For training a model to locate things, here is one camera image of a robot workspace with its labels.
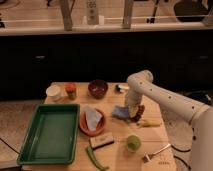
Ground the green plastic tray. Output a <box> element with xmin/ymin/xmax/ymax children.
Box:
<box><xmin>17</xmin><ymin>104</ymin><xmax>80</xmax><ymax>165</ymax></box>

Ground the dark red bowl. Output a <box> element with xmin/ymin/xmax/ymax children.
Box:
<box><xmin>88</xmin><ymin>79</ymin><xmax>108</xmax><ymax>99</ymax></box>

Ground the wooden post left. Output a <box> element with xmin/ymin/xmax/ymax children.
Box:
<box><xmin>59</xmin><ymin>0</ymin><xmax>72</xmax><ymax>31</ymax></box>

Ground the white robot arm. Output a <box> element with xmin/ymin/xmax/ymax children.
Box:
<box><xmin>125</xmin><ymin>70</ymin><xmax>213</xmax><ymax>171</ymax></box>

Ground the white cup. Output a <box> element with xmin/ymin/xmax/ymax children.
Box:
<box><xmin>46</xmin><ymin>85</ymin><xmax>61</xmax><ymax>101</ymax></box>

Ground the white remote on stand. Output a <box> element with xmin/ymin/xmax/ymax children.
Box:
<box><xmin>86</xmin><ymin>0</ymin><xmax>99</xmax><ymax>25</ymax></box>

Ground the black power cable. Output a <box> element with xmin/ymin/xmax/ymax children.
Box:
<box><xmin>171</xmin><ymin>143</ymin><xmax>193</xmax><ymax>168</ymax></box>

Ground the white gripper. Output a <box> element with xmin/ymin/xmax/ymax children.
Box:
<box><xmin>125</xmin><ymin>97</ymin><xmax>141</xmax><ymax>118</ymax></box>

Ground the green translucent cup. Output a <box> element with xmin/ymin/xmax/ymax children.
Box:
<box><xmin>126</xmin><ymin>135</ymin><xmax>141</xmax><ymax>153</ymax></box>

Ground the blue sponge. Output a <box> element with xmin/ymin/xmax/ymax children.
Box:
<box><xmin>112</xmin><ymin>106</ymin><xmax>130</xmax><ymax>120</ymax></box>

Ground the silver fork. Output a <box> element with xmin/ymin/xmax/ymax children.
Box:
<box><xmin>142</xmin><ymin>144</ymin><xmax>171</xmax><ymax>163</ymax></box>

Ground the orange plate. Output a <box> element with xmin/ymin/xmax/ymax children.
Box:
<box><xmin>79</xmin><ymin>109</ymin><xmax>106</xmax><ymax>137</ymax></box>

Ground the white crumpled napkin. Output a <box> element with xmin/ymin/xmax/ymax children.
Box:
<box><xmin>85</xmin><ymin>106</ymin><xmax>102</xmax><ymax>131</ymax></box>

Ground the wooden post right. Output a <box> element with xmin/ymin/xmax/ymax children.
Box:
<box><xmin>122</xmin><ymin>0</ymin><xmax>134</xmax><ymax>29</ymax></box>

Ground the green okra pod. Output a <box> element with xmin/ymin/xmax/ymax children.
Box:
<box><xmin>85</xmin><ymin>146</ymin><xmax>109</xmax><ymax>171</ymax></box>

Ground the bunch of dark grapes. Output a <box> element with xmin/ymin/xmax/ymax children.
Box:
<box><xmin>132</xmin><ymin>105</ymin><xmax>145</xmax><ymax>122</ymax></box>

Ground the wooden block eraser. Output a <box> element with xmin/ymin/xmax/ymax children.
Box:
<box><xmin>89</xmin><ymin>132</ymin><xmax>114</xmax><ymax>149</ymax></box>

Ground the black floor box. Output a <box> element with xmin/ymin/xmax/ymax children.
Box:
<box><xmin>198</xmin><ymin>92</ymin><xmax>212</xmax><ymax>105</ymax></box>

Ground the wooden post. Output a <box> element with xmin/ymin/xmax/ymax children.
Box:
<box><xmin>59</xmin><ymin>0</ymin><xmax>72</xmax><ymax>31</ymax></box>
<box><xmin>122</xmin><ymin>0</ymin><xmax>134</xmax><ymax>29</ymax></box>

